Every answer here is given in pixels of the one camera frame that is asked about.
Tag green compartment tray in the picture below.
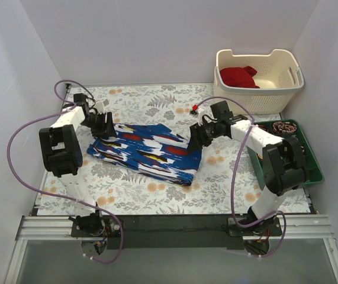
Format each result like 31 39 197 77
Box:
247 120 324 189

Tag floral table mat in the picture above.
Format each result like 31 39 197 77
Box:
37 83 311 216

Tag aluminium rail frame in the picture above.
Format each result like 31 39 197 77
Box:
17 214 335 240

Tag red garment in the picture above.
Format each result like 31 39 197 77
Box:
220 66 260 89

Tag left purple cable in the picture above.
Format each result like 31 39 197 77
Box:
7 79 125 263

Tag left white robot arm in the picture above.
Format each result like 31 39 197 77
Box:
39 93 116 237

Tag cream plastic laundry basket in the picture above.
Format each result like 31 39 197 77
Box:
213 49 304 114

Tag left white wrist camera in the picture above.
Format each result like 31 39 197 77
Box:
93 99 109 114

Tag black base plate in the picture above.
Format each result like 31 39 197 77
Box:
70 214 284 251

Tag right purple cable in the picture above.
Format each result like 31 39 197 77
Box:
194 96 287 258

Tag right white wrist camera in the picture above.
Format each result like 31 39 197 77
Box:
189 104 206 125

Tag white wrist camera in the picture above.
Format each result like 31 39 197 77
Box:
189 104 206 125
93 99 109 114

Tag purple cable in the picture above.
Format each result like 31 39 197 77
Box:
7 79 125 263
194 96 287 258

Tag brown patterned rolled belt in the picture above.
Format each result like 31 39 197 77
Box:
272 121 297 135

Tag blue patterned trousers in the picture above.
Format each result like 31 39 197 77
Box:
86 124 202 186

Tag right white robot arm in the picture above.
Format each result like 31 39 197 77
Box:
187 101 308 235

